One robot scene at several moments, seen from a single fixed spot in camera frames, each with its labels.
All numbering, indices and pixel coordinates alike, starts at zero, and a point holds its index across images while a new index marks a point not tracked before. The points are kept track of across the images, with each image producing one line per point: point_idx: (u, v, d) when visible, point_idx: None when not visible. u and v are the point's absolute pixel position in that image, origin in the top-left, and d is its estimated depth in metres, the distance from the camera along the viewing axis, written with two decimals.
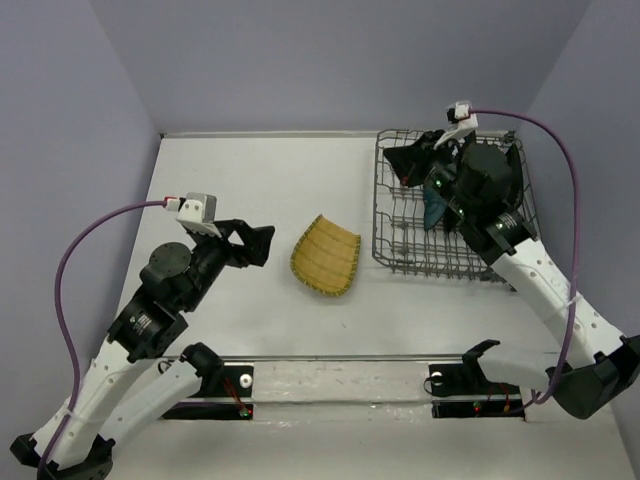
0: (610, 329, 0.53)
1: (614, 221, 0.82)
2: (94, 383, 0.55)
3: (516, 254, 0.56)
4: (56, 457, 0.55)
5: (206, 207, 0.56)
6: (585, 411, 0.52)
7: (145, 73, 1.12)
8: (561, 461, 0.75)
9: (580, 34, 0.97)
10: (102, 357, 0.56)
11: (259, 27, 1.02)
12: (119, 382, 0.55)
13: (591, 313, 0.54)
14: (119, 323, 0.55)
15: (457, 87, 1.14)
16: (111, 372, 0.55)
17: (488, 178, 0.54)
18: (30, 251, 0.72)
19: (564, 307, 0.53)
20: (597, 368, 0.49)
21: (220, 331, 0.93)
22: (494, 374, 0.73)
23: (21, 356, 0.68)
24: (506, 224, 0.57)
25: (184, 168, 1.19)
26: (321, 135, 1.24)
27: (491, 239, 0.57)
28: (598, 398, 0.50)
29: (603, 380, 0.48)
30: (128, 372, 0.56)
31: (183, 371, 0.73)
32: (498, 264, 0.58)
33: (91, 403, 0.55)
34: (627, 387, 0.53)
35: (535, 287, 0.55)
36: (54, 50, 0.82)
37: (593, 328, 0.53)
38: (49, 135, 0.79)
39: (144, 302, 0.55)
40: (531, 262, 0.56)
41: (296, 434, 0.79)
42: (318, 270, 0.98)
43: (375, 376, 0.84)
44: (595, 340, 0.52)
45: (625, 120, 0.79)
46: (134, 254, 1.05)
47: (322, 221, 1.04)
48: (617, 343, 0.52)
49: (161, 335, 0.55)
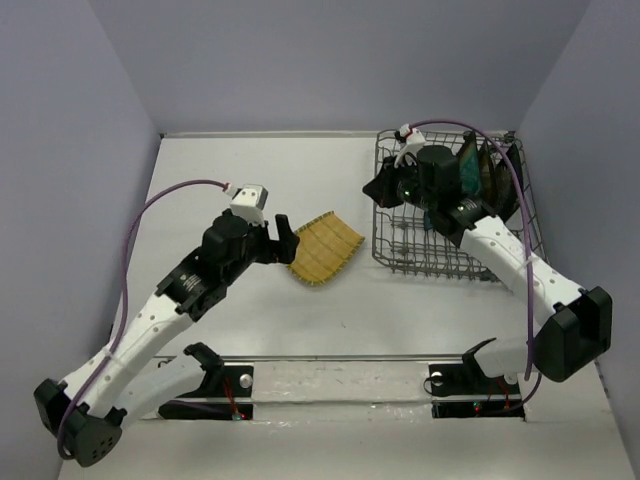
0: (568, 284, 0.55)
1: (615, 220, 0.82)
2: (138, 331, 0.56)
3: (476, 228, 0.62)
4: (88, 400, 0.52)
5: (259, 197, 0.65)
6: (563, 365, 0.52)
7: (145, 73, 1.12)
8: (562, 460, 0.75)
9: (579, 33, 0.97)
10: (149, 307, 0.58)
11: (258, 27, 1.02)
12: (163, 333, 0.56)
13: (548, 271, 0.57)
14: (169, 278, 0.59)
15: (456, 87, 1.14)
16: (157, 322, 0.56)
17: (435, 165, 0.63)
18: (31, 250, 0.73)
19: (522, 267, 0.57)
20: (557, 315, 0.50)
21: (220, 331, 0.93)
22: (493, 369, 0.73)
23: (21, 355, 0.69)
24: (466, 206, 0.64)
25: (184, 168, 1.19)
26: (321, 135, 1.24)
27: (455, 219, 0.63)
28: (568, 346, 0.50)
29: (563, 325, 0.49)
30: (173, 325, 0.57)
31: (188, 363, 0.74)
32: (465, 243, 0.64)
33: (134, 349, 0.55)
34: (598, 340, 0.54)
35: (496, 255, 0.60)
36: (54, 50, 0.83)
37: (551, 282, 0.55)
38: (49, 135, 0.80)
39: (192, 267, 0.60)
40: (491, 235, 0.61)
41: (295, 434, 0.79)
42: (308, 259, 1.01)
43: (375, 376, 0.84)
44: (554, 293, 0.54)
45: (622, 121, 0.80)
46: (134, 254, 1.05)
47: (330, 218, 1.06)
48: (574, 292, 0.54)
49: (206, 295, 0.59)
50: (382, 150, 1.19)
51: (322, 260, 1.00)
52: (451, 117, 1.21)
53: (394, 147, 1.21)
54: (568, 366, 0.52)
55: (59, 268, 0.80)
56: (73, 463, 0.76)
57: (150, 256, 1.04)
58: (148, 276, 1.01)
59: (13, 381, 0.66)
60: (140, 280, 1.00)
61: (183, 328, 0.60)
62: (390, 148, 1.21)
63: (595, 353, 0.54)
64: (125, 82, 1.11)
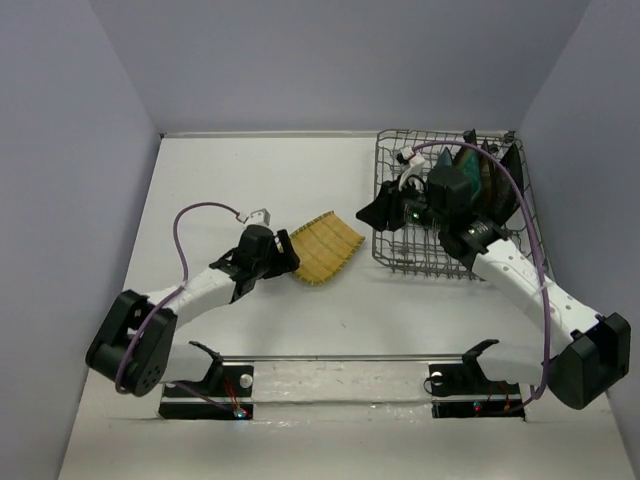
0: (585, 310, 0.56)
1: (614, 221, 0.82)
2: (202, 279, 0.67)
3: (488, 252, 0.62)
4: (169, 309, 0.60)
5: (264, 216, 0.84)
6: (581, 394, 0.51)
7: (146, 74, 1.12)
8: (562, 461, 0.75)
9: (580, 33, 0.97)
10: (209, 270, 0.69)
11: (258, 27, 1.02)
12: (220, 288, 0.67)
13: (564, 297, 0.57)
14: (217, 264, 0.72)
15: (457, 87, 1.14)
16: (217, 279, 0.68)
17: (447, 187, 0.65)
18: (31, 252, 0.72)
19: (537, 293, 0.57)
20: (575, 344, 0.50)
21: (220, 331, 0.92)
22: (495, 374, 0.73)
23: (21, 356, 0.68)
24: (478, 229, 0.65)
25: (184, 168, 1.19)
26: (321, 135, 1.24)
27: (465, 242, 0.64)
28: (587, 375, 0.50)
29: (581, 354, 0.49)
30: (226, 287, 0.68)
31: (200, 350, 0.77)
32: (477, 267, 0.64)
33: (203, 289, 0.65)
34: (619, 370, 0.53)
35: (510, 279, 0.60)
36: (54, 51, 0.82)
37: (568, 308, 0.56)
38: (49, 136, 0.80)
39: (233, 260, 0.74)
40: (504, 258, 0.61)
41: (295, 434, 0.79)
42: (307, 258, 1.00)
43: (375, 376, 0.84)
44: (572, 320, 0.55)
45: (622, 123, 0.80)
46: (134, 254, 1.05)
47: (329, 218, 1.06)
48: (592, 320, 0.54)
49: (244, 281, 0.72)
50: (382, 150, 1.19)
51: (322, 260, 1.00)
52: (451, 117, 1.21)
53: (394, 146, 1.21)
54: (587, 395, 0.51)
55: (59, 268, 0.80)
56: (73, 463, 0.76)
57: (150, 256, 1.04)
58: (147, 276, 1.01)
59: (12, 383, 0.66)
60: (140, 280, 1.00)
61: (222, 301, 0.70)
62: (390, 147, 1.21)
63: (615, 379, 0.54)
64: (125, 82, 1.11)
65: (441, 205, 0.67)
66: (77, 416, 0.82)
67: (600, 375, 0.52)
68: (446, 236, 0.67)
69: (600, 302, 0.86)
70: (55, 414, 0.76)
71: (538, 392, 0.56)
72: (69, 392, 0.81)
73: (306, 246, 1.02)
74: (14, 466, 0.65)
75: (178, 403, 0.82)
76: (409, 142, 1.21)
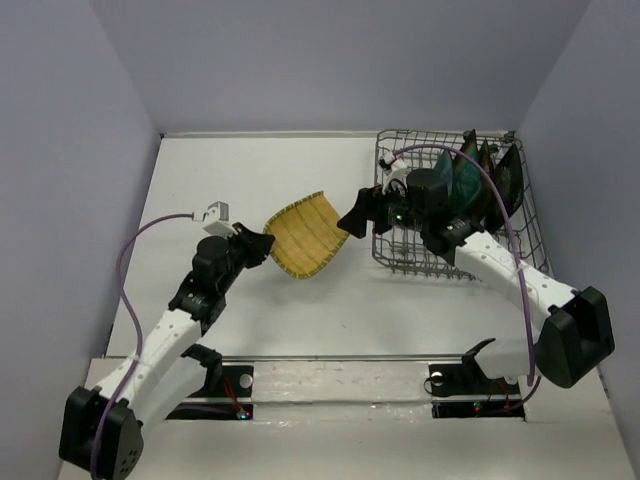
0: (562, 285, 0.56)
1: (615, 219, 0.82)
2: (161, 337, 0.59)
3: (466, 244, 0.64)
4: (127, 396, 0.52)
5: (221, 210, 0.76)
6: (568, 371, 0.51)
7: (146, 74, 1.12)
8: (562, 461, 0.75)
9: (580, 32, 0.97)
10: (165, 320, 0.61)
11: (258, 26, 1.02)
12: (183, 339, 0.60)
13: (541, 277, 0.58)
14: (177, 297, 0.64)
15: (457, 88, 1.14)
16: (177, 328, 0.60)
17: (424, 188, 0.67)
18: (31, 252, 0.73)
19: (513, 276, 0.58)
20: (553, 318, 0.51)
21: (219, 331, 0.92)
22: (494, 371, 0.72)
23: (21, 354, 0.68)
24: (456, 225, 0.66)
25: (184, 168, 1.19)
26: (320, 135, 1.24)
27: (444, 238, 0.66)
28: (571, 350, 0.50)
29: (558, 326, 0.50)
30: (190, 331, 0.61)
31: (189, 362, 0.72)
32: (459, 260, 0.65)
33: (161, 351, 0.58)
34: (603, 344, 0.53)
35: (489, 267, 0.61)
36: (54, 51, 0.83)
37: (544, 287, 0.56)
38: (49, 134, 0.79)
39: (193, 285, 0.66)
40: (481, 248, 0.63)
41: (295, 434, 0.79)
42: (290, 244, 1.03)
43: (375, 377, 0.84)
44: (548, 297, 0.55)
45: (622, 123, 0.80)
46: (134, 254, 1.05)
47: (318, 199, 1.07)
48: (568, 295, 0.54)
49: (212, 308, 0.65)
50: (382, 150, 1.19)
51: (305, 248, 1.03)
52: (451, 117, 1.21)
53: (394, 146, 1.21)
54: (575, 371, 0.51)
55: (58, 268, 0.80)
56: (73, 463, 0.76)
57: (150, 256, 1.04)
58: (147, 276, 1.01)
59: (12, 383, 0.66)
60: (140, 281, 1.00)
61: (193, 340, 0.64)
62: (390, 147, 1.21)
63: (602, 356, 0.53)
64: (126, 82, 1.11)
65: (421, 205, 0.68)
66: None
67: (585, 350, 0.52)
68: (428, 235, 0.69)
69: None
70: (55, 414, 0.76)
71: (530, 379, 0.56)
72: (68, 392, 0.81)
73: (290, 230, 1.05)
74: (12, 467, 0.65)
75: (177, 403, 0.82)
76: (409, 142, 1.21)
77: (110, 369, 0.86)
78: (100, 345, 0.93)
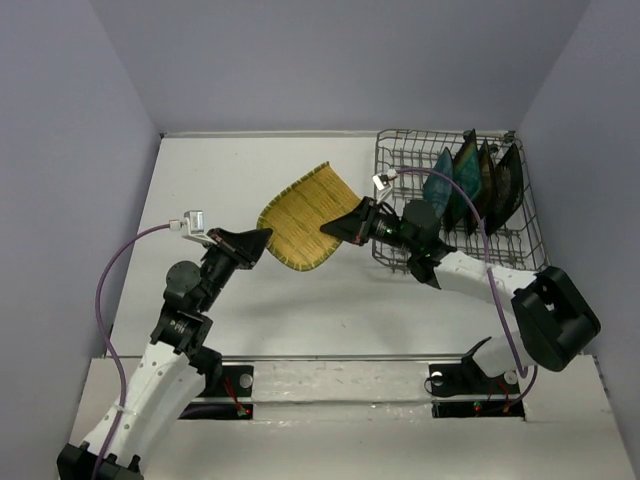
0: (525, 273, 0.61)
1: (616, 219, 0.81)
2: (144, 377, 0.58)
3: (441, 263, 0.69)
4: (114, 451, 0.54)
5: (197, 219, 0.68)
6: (552, 349, 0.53)
7: (145, 74, 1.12)
8: (561, 462, 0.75)
9: (580, 32, 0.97)
10: (148, 355, 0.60)
11: (258, 26, 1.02)
12: (168, 375, 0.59)
13: (507, 270, 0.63)
14: (160, 327, 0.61)
15: (457, 87, 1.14)
16: (161, 365, 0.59)
17: (420, 227, 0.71)
18: (31, 251, 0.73)
19: (483, 276, 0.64)
20: (520, 299, 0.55)
21: (219, 332, 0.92)
22: (494, 371, 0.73)
23: (21, 356, 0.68)
24: (435, 253, 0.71)
25: (183, 168, 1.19)
26: (320, 134, 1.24)
27: (425, 265, 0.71)
28: (545, 327, 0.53)
29: (524, 303, 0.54)
30: (175, 366, 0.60)
31: (186, 374, 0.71)
32: (444, 281, 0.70)
33: (145, 396, 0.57)
34: (585, 321, 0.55)
35: (464, 276, 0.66)
36: (52, 51, 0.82)
37: (509, 276, 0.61)
38: (48, 134, 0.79)
39: (174, 311, 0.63)
40: (454, 262, 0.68)
41: (295, 434, 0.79)
42: (293, 229, 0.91)
43: (375, 376, 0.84)
44: (514, 282, 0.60)
45: (623, 122, 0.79)
46: (134, 254, 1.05)
47: (325, 172, 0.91)
48: (530, 276, 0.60)
49: (197, 334, 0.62)
50: (382, 150, 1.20)
51: (311, 232, 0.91)
52: (452, 117, 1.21)
53: (394, 146, 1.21)
54: (560, 349, 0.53)
55: (58, 269, 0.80)
56: None
57: (150, 256, 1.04)
58: (148, 276, 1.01)
59: (12, 384, 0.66)
60: (140, 280, 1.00)
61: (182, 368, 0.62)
62: (390, 147, 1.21)
63: (589, 336, 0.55)
64: (126, 82, 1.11)
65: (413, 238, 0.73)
66: (77, 417, 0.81)
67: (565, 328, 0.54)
68: (412, 263, 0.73)
69: (600, 302, 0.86)
70: (55, 414, 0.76)
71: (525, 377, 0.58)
72: (69, 392, 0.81)
73: (292, 211, 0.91)
74: (13, 467, 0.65)
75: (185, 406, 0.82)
76: (409, 142, 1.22)
77: (110, 369, 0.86)
78: (100, 346, 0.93)
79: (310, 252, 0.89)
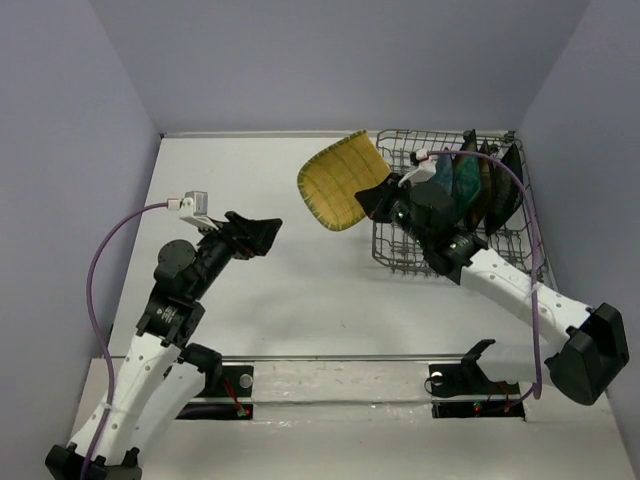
0: (576, 303, 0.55)
1: (616, 219, 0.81)
2: (131, 373, 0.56)
3: (472, 265, 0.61)
4: (103, 452, 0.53)
5: (198, 200, 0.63)
6: (589, 389, 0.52)
7: (146, 74, 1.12)
8: (561, 462, 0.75)
9: (580, 32, 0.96)
10: (134, 349, 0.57)
11: (258, 26, 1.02)
12: (156, 369, 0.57)
13: (554, 295, 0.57)
14: (147, 314, 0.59)
15: (457, 87, 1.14)
16: (148, 360, 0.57)
17: (432, 207, 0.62)
18: (31, 252, 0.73)
19: (526, 297, 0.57)
20: (573, 340, 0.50)
21: (219, 332, 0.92)
22: (497, 375, 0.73)
23: (20, 356, 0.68)
24: (460, 244, 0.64)
25: (183, 168, 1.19)
26: (320, 135, 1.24)
27: (449, 257, 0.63)
28: (591, 370, 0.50)
29: (580, 349, 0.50)
30: (162, 359, 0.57)
31: (187, 372, 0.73)
32: (465, 280, 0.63)
33: (132, 392, 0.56)
34: (622, 358, 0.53)
35: (497, 287, 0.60)
36: (51, 50, 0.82)
37: (559, 306, 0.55)
38: (48, 134, 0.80)
39: (164, 296, 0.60)
40: (488, 268, 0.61)
41: (295, 434, 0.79)
42: (333, 190, 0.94)
43: (375, 377, 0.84)
44: (564, 318, 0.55)
45: (622, 123, 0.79)
46: (134, 254, 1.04)
47: (363, 139, 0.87)
48: (584, 313, 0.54)
49: (187, 322, 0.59)
50: (382, 150, 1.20)
51: (349, 194, 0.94)
52: (452, 117, 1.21)
53: (394, 146, 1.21)
54: (595, 387, 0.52)
55: (58, 268, 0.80)
56: None
57: (150, 256, 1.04)
58: (147, 276, 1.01)
59: (11, 384, 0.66)
60: (140, 280, 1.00)
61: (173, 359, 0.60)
62: (390, 147, 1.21)
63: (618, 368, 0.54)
64: (126, 82, 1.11)
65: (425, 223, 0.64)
66: (77, 417, 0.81)
67: (605, 367, 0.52)
68: (429, 253, 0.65)
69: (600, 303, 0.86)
70: (55, 414, 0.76)
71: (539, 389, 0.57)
72: (68, 391, 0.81)
73: (333, 171, 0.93)
74: (12, 467, 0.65)
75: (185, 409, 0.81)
76: (409, 142, 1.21)
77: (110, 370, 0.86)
78: (100, 346, 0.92)
79: (346, 212, 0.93)
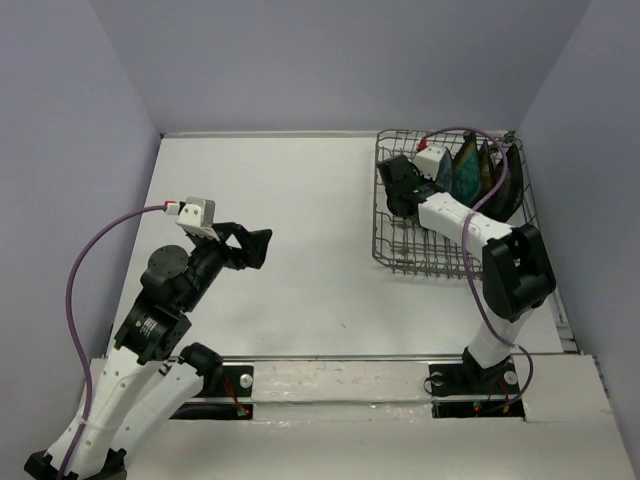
0: (503, 225, 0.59)
1: (616, 218, 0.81)
2: (106, 390, 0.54)
3: (426, 201, 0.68)
4: (75, 467, 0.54)
5: (206, 209, 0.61)
6: (506, 297, 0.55)
7: (146, 74, 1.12)
8: (560, 462, 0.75)
9: (580, 32, 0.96)
10: (111, 363, 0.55)
11: (257, 26, 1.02)
12: (132, 385, 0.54)
13: (487, 221, 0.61)
14: (125, 327, 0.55)
15: (457, 88, 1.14)
16: (123, 377, 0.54)
17: (387, 163, 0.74)
18: (31, 254, 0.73)
19: (461, 221, 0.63)
20: (490, 247, 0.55)
21: (219, 332, 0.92)
22: (490, 362, 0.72)
23: (18, 354, 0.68)
24: (421, 189, 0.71)
25: (182, 168, 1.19)
26: (320, 135, 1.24)
27: (411, 201, 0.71)
28: (505, 275, 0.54)
29: (493, 253, 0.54)
30: (139, 376, 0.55)
31: (184, 373, 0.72)
32: (425, 220, 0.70)
33: (107, 408, 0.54)
34: (547, 278, 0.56)
35: (444, 217, 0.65)
36: (52, 50, 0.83)
37: (487, 226, 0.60)
38: (48, 135, 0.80)
39: (149, 306, 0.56)
40: (439, 203, 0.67)
41: (295, 434, 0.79)
42: None
43: (375, 376, 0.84)
44: (488, 233, 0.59)
45: (623, 122, 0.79)
46: (134, 254, 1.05)
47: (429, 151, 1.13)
48: (507, 229, 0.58)
49: (169, 334, 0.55)
50: (382, 150, 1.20)
51: None
52: (451, 117, 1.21)
53: (394, 146, 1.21)
54: (514, 298, 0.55)
55: (58, 268, 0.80)
56: None
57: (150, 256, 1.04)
58: None
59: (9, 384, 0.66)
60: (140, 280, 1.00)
61: (155, 369, 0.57)
62: (390, 147, 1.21)
63: (545, 291, 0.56)
64: (126, 82, 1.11)
65: (388, 181, 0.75)
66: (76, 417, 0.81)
67: (523, 280, 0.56)
68: (395, 203, 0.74)
69: (602, 303, 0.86)
70: (55, 414, 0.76)
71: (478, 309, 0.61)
72: (69, 391, 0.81)
73: None
74: (12, 467, 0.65)
75: (185, 407, 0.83)
76: (409, 142, 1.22)
77: None
78: (99, 346, 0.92)
79: None
